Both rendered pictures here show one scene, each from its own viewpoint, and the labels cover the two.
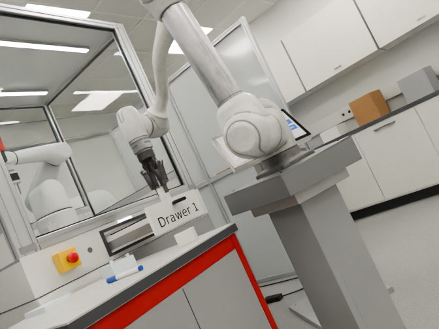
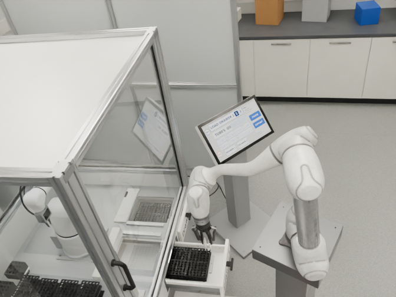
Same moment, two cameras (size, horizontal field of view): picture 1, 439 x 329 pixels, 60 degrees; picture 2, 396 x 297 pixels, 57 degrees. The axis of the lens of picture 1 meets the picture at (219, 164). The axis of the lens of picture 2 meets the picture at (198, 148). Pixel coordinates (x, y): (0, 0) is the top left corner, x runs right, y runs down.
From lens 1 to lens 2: 1.92 m
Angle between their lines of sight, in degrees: 47
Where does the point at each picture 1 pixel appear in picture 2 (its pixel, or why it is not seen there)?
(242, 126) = (320, 274)
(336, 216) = not seen: hidden behind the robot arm
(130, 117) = (204, 204)
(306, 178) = not seen: hidden behind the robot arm
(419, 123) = (307, 52)
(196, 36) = (316, 215)
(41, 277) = not seen: outside the picture
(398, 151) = (281, 66)
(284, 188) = (316, 284)
